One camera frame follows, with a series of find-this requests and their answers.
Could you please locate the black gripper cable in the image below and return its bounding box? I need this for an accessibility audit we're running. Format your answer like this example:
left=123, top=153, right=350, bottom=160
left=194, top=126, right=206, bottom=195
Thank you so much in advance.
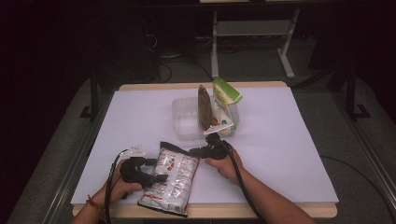
left=104, top=148, right=131, bottom=224
left=217, top=139, right=266, bottom=224

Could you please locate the black floor cable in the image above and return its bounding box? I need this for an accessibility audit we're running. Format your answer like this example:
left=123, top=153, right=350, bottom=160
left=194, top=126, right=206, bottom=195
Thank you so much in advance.
left=319, top=154, right=396, bottom=220

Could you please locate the green and white snack packet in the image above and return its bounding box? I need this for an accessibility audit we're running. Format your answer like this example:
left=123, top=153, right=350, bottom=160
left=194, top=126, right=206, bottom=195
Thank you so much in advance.
left=203, top=77, right=244, bottom=136

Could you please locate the bundle of black floor cables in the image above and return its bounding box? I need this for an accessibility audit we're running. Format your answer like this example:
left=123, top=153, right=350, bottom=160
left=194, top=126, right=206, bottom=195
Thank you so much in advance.
left=144, top=31, right=216, bottom=84

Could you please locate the red bracelet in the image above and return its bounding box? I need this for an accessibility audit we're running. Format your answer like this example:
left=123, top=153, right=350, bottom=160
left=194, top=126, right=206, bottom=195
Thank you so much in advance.
left=86, top=194, right=106, bottom=217

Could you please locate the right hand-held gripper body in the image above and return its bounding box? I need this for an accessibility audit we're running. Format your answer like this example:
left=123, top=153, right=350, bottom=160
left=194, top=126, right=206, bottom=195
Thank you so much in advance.
left=199, top=136, right=233, bottom=161

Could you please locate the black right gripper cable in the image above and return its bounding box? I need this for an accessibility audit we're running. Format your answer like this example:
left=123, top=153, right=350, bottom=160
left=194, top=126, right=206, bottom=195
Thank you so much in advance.
left=217, top=139, right=266, bottom=224

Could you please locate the white metal desk frame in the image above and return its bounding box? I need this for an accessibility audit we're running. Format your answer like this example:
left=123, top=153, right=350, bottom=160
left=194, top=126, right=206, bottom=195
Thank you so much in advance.
left=210, top=7, right=302, bottom=80

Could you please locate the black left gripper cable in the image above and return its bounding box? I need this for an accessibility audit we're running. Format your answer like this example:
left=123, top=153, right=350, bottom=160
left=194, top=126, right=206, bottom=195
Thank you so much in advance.
left=104, top=148, right=131, bottom=224

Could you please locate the person's left hand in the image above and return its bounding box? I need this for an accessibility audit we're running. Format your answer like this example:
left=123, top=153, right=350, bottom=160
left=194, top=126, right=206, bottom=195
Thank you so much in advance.
left=91, top=161, right=144, bottom=209

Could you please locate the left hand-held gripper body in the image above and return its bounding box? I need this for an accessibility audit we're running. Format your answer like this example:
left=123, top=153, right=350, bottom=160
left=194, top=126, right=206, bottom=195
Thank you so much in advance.
left=119, top=144, right=157, bottom=191

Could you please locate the clear plastic container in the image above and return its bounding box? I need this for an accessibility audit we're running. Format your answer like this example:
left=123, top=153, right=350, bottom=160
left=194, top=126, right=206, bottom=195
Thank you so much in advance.
left=171, top=94, right=241, bottom=142

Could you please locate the white paper sheet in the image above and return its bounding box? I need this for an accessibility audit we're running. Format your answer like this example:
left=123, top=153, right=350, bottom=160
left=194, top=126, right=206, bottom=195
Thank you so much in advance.
left=70, top=86, right=340, bottom=206

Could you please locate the black metal stand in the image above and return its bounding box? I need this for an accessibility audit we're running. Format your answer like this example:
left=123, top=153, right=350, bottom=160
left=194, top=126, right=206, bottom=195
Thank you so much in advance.
left=329, top=62, right=372, bottom=121
left=78, top=69, right=101, bottom=122

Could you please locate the brown snack packet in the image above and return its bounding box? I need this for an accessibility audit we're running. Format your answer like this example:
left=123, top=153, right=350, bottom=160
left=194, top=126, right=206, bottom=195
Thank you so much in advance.
left=197, top=84, right=216, bottom=132

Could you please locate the person's right hand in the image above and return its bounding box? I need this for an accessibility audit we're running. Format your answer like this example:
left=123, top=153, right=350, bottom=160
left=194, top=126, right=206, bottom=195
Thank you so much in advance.
left=204, top=145, right=248, bottom=187

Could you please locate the silver snack packet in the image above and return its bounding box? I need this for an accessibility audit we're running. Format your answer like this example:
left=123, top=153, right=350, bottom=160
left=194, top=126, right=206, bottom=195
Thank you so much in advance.
left=136, top=141, right=201, bottom=218

